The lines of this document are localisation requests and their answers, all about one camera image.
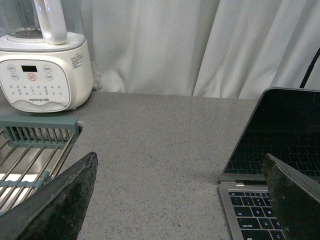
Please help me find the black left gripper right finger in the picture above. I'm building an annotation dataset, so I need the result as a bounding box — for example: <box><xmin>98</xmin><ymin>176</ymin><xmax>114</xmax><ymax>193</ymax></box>
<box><xmin>262</xmin><ymin>153</ymin><xmax>320</xmax><ymax>240</ymax></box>

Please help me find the silver grey laptop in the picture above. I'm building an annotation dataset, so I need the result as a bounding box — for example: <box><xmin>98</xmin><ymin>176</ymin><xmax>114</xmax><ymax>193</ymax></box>
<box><xmin>218</xmin><ymin>87</ymin><xmax>320</xmax><ymax>240</ymax></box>

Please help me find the teal metal sink rack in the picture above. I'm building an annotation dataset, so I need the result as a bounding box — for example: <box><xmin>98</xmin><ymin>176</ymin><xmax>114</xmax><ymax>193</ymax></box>
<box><xmin>0</xmin><ymin>114</ymin><xmax>82</xmax><ymax>214</ymax></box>

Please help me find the white Joyoung blender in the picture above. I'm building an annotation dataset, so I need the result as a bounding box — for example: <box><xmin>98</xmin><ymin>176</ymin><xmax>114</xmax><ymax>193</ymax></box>
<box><xmin>0</xmin><ymin>0</ymin><xmax>94</xmax><ymax>113</ymax></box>

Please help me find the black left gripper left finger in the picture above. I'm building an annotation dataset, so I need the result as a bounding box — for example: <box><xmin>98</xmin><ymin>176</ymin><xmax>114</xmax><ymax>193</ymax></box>
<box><xmin>0</xmin><ymin>152</ymin><xmax>98</xmax><ymax>240</ymax></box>

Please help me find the black cable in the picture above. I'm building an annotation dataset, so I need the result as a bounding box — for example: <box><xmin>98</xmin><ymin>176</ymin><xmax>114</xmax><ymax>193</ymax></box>
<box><xmin>299</xmin><ymin>47</ymin><xmax>320</xmax><ymax>89</ymax></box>

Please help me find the white curtain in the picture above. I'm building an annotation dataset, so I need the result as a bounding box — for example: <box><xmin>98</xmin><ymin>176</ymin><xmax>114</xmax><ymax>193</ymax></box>
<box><xmin>68</xmin><ymin>0</ymin><xmax>320</xmax><ymax>100</ymax></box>

